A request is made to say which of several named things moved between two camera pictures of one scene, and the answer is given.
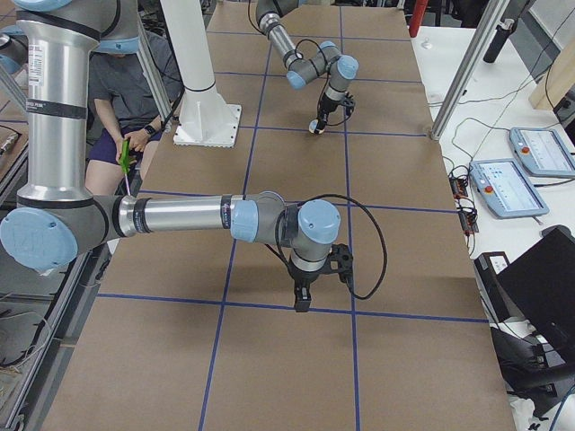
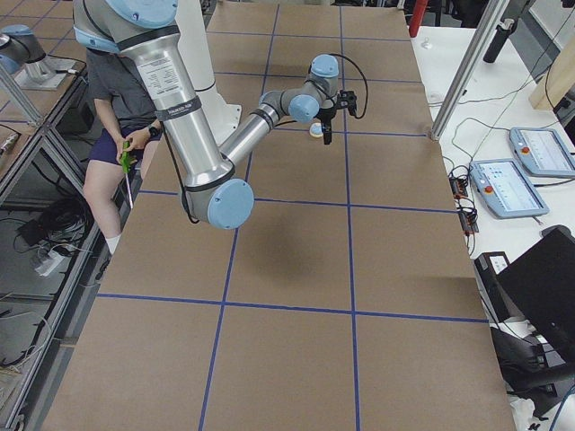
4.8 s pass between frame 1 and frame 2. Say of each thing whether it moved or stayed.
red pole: stayed
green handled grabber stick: stayed
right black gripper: moved
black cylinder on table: stayed
